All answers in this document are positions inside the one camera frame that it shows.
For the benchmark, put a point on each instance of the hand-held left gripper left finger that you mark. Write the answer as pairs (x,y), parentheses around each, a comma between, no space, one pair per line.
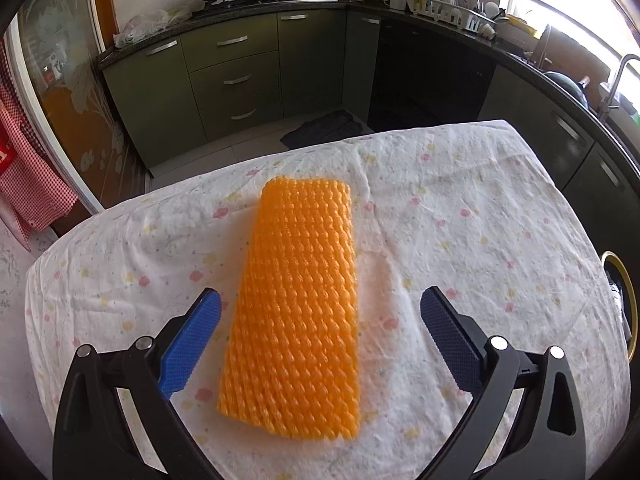
(192,345)

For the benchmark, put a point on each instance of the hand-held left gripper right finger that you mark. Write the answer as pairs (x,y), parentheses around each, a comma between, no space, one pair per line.
(452,345)

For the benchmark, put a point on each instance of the orange foam fruit net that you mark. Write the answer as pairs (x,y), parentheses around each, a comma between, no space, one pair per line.
(295,310)

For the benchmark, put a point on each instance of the black yellow-rimmed trash bin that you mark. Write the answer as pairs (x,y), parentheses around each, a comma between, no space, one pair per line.
(612,260)

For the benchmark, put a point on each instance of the white floral tablecloth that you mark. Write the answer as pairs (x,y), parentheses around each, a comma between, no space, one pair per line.
(450,220)

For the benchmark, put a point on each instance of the red checked apron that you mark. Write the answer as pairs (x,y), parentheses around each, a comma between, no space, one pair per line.
(30,180)

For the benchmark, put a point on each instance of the dark floor mat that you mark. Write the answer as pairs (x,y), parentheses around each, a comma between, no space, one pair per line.
(325,127)

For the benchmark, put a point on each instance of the etched glass sliding door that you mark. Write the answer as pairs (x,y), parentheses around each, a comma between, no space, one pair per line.
(75,100)

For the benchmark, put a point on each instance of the dark wok in sink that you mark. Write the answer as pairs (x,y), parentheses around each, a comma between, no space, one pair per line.
(565,85)

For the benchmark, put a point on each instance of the chrome kitchen faucet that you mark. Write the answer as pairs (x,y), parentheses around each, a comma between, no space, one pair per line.
(612,90)

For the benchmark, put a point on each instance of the green kitchen base cabinets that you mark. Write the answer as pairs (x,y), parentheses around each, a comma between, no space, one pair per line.
(235,45)

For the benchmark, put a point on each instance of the white plastic bag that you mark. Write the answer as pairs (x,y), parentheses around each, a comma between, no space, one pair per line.
(145,27)

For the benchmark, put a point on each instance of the white dish rack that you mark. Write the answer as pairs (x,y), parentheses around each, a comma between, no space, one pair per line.
(440,10)

